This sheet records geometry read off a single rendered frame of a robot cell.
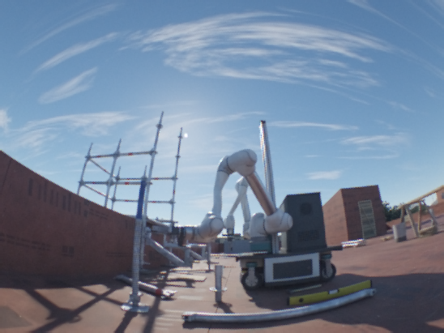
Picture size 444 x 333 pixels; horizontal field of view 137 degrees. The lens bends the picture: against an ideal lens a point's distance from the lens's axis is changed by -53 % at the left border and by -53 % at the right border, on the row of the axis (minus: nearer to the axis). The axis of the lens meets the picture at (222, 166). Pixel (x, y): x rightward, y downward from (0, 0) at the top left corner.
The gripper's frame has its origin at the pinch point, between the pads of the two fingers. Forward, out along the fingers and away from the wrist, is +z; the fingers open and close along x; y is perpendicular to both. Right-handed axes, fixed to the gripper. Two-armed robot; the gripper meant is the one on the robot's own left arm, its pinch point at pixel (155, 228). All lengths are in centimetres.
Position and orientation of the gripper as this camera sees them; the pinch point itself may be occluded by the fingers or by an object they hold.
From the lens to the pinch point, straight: 110.8
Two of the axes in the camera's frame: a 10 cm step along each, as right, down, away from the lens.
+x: 4.2, -3.8, -8.2
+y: 0.0, -9.1, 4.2
